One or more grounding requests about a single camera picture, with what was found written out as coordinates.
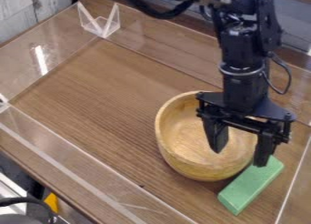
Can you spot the green rectangular block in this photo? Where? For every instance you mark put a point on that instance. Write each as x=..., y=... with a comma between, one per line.
x=242, y=191

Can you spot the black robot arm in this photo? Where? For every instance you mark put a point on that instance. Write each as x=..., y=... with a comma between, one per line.
x=249, y=35

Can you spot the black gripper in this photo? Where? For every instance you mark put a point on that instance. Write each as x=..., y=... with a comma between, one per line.
x=243, y=107

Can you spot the clear acrylic tray wall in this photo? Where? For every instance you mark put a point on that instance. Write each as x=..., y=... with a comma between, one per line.
x=114, y=178

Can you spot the brown wooden bowl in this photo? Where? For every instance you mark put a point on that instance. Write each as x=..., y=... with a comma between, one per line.
x=185, y=147

